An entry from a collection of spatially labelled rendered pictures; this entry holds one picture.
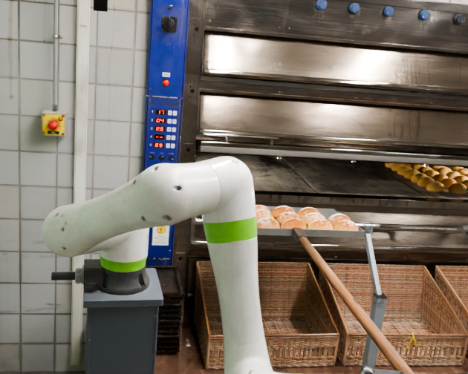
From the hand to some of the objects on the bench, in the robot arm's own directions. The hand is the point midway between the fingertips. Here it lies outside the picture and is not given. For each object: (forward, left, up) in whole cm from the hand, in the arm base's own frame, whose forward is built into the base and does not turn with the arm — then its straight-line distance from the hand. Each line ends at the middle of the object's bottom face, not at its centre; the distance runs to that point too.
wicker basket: (+127, +121, -62) cm, 186 cm away
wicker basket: (+7, +129, -62) cm, 143 cm away
